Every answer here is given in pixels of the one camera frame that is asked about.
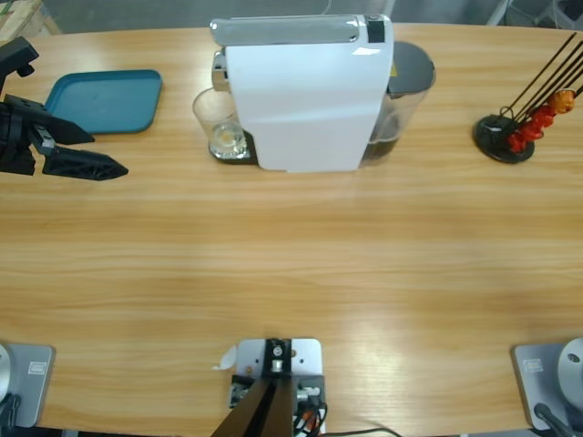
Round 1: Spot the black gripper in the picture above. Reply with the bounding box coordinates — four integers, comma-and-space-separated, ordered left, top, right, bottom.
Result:
0, 94, 129, 183

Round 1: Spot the clear glass cup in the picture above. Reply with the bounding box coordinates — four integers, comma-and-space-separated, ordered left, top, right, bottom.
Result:
191, 88, 250, 160

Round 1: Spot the white capsule coffee machine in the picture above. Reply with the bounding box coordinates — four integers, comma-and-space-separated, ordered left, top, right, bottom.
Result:
208, 13, 437, 175

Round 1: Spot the orange foil coffee capsule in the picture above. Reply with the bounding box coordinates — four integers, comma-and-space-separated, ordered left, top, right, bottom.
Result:
548, 89, 578, 115

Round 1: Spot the teal plastic tray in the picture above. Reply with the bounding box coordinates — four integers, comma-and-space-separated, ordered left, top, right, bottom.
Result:
44, 68, 164, 137

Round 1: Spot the wooden pallet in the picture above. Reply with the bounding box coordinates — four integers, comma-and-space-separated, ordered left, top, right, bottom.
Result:
0, 0, 63, 42

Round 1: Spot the white tape strip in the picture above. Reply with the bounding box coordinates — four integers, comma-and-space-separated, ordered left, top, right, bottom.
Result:
210, 344, 239, 372

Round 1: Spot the black capsule holder stand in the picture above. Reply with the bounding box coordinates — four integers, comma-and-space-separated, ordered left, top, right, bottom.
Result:
472, 31, 583, 165

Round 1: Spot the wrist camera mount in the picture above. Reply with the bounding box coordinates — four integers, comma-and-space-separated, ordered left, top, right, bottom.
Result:
0, 36, 40, 92

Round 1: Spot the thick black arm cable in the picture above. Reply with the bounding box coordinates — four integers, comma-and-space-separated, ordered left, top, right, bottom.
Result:
0, 393, 23, 429
532, 402, 578, 437

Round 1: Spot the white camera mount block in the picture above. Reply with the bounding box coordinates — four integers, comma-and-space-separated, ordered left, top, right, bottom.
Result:
226, 337, 327, 437

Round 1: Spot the dark camera post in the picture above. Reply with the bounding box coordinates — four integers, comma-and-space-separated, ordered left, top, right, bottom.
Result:
212, 337, 293, 437

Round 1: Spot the black and orange cable bundle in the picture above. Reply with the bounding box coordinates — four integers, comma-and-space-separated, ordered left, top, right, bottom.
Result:
291, 400, 329, 436

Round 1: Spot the thin black cable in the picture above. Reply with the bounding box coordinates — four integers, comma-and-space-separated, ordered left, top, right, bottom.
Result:
325, 426, 404, 437

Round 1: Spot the white metal frame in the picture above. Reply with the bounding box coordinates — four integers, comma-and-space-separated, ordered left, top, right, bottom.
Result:
485, 0, 518, 26

